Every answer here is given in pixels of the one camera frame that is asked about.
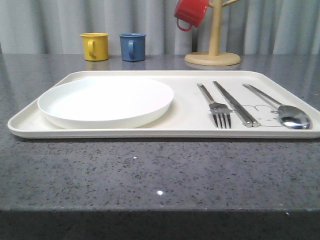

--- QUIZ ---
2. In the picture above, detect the white round plate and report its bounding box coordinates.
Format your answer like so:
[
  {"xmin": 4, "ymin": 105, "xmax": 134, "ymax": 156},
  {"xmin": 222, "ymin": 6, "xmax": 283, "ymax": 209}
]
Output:
[{"xmin": 37, "ymin": 77, "xmax": 174, "ymax": 129}]

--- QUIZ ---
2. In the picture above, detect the cream rabbit serving tray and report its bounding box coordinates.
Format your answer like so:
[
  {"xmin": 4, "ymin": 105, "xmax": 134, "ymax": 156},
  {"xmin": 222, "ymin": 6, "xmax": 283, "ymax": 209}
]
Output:
[{"xmin": 7, "ymin": 70, "xmax": 320, "ymax": 139}]

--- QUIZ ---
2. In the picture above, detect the yellow enamel mug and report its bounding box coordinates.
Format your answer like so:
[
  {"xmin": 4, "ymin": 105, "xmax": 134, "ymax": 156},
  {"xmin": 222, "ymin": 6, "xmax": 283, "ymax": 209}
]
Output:
[{"xmin": 80, "ymin": 32, "xmax": 109, "ymax": 62}]

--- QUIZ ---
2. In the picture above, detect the blue enamel mug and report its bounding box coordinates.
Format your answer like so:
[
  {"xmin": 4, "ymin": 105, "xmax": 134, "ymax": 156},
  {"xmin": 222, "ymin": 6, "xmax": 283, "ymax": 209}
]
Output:
[{"xmin": 119, "ymin": 33, "xmax": 147, "ymax": 62}]

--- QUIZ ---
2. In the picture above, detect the silver metal spoon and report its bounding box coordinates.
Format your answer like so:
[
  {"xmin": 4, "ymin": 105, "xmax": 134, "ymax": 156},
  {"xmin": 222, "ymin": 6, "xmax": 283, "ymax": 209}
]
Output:
[{"xmin": 242, "ymin": 83, "xmax": 312, "ymax": 130}]

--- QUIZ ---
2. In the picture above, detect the red enamel mug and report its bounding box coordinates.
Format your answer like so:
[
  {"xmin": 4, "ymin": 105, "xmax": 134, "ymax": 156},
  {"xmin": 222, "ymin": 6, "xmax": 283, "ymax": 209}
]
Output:
[{"xmin": 174, "ymin": 0, "xmax": 209, "ymax": 32}]

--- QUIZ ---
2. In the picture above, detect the wooden mug tree stand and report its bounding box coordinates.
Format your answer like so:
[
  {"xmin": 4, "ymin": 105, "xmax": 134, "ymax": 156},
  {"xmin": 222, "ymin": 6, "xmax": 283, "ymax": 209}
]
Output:
[{"xmin": 184, "ymin": 0, "xmax": 241, "ymax": 66}]

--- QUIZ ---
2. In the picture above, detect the silver metal fork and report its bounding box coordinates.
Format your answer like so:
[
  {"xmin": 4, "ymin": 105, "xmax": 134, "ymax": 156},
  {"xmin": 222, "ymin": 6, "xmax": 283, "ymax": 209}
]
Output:
[{"xmin": 196, "ymin": 83, "xmax": 233, "ymax": 129}]

